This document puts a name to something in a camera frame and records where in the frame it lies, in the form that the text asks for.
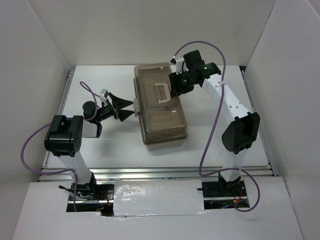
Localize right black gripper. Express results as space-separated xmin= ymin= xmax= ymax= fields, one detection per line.
xmin=168 ymin=69 xmax=197 ymax=98

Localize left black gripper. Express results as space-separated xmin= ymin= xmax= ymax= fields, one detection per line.
xmin=95 ymin=92 xmax=135 ymax=123

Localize beige cantilever toolbox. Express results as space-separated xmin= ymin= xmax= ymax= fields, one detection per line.
xmin=133 ymin=62 xmax=188 ymax=150

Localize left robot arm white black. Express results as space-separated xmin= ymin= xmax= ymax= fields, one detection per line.
xmin=44 ymin=89 xmax=134 ymax=200

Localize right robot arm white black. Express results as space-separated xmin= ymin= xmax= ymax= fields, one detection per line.
xmin=169 ymin=50 xmax=261 ymax=196

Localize silver foil sheet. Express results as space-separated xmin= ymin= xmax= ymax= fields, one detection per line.
xmin=113 ymin=179 xmax=205 ymax=217

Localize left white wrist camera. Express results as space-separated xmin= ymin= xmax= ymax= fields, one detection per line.
xmin=99 ymin=88 xmax=109 ymax=107

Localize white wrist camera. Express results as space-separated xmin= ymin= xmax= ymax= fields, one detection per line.
xmin=170 ymin=56 xmax=185 ymax=75
xmin=99 ymin=88 xmax=109 ymax=107

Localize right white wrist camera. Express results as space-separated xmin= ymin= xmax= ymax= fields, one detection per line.
xmin=170 ymin=56 xmax=185 ymax=75

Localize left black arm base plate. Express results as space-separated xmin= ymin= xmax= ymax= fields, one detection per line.
xmin=66 ymin=182 xmax=116 ymax=213

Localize aluminium rail frame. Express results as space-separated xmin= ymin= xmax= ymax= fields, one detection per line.
xmin=37 ymin=65 xmax=280 ymax=183

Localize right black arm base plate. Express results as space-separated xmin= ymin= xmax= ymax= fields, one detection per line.
xmin=197 ymin=180 xmax=250 ymax=210

